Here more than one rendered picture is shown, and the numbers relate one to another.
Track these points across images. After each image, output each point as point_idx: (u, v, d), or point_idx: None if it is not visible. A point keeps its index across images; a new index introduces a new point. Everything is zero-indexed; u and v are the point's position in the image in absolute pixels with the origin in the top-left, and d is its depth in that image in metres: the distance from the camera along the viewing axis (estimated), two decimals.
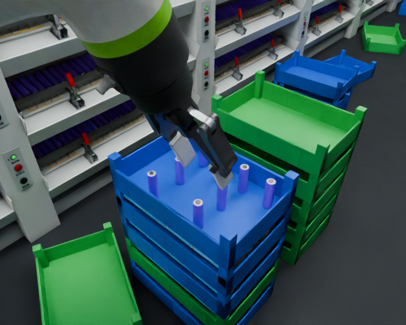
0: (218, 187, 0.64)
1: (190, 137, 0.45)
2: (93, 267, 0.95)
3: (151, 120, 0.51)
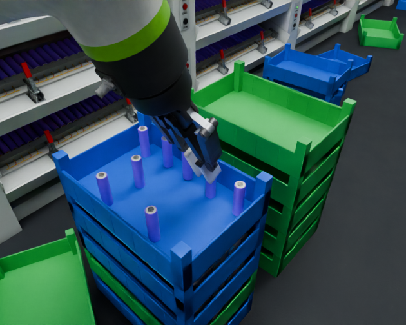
0: None
1: (185, 137, 0.45)
2: (53, 279, 0.85)
3: (161, 128, 0.50)
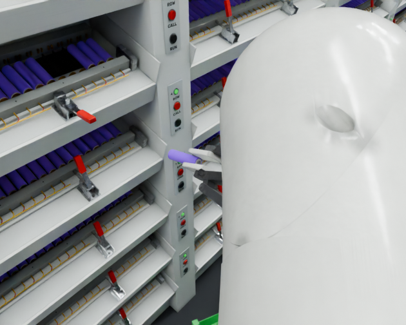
0: (99, 57, 0.67)
1: None
2: None
3: None
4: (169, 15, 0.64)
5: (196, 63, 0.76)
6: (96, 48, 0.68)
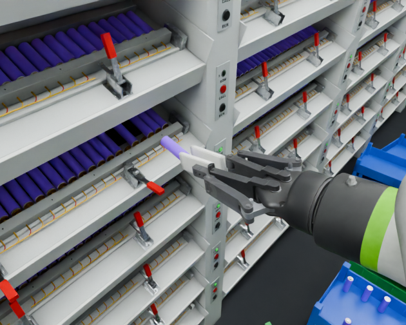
0: (156, 124, 0.75)
1: None
2: None
3: None
4: (220, 89, 0.72)
5: (237, 122, 0.84)
6: (153, 115, 0.76)
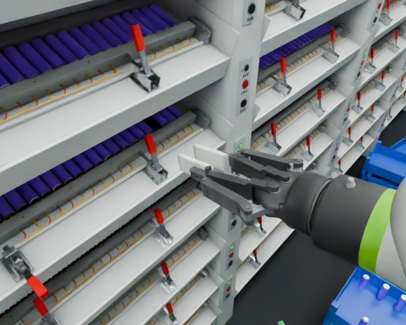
0: (172, 115, 0.74)
1: None
2: None
3: None
4: (243, 84, 0.71)
5: (256, 118, 0.83)
6: (168, 106, 0.76)
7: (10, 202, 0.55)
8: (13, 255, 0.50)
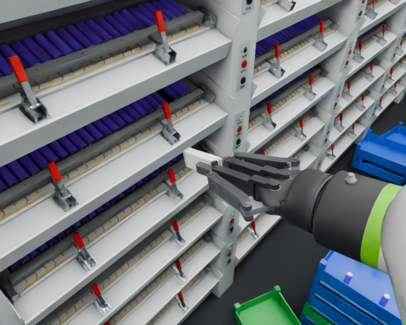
0: (183, 91, 0.88)
1: None
2: (269, 317, 1.40)
3: None
4: (242, 64, 0.85)
5: (254, 96, 0.97)
6: (179, 83, 0.90)
7: (57, 153, 0.69)
8: None
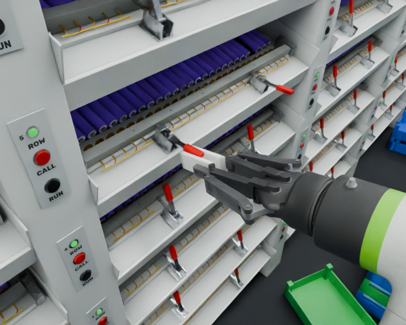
0: (263, 42, 0.83)
1: None
2: (322, 296, 1.35)
3: None
4: (330, 11, 0.79)
5: (330, 51, 0.92)
6: (258, 34, 0.84)
7: (150, 95, 0.64)
8: (165, 129, 0.58)
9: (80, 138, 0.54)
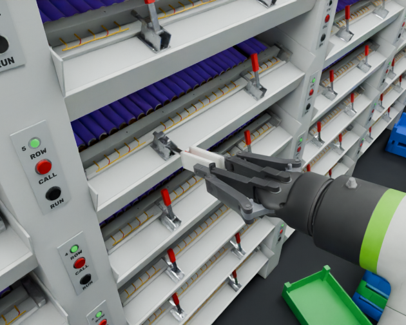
0: (260, 48, 0.84)
1: None
2: (319, 297, 1.36)
3: None
4: (325, 18, 0.81)
5: (327, 57, 0.93)
6: (255, 40, 0.86)
7: (149, 102, 0.65)
8: (164, 137, 0.60)
9: (80, 146, 0.56)
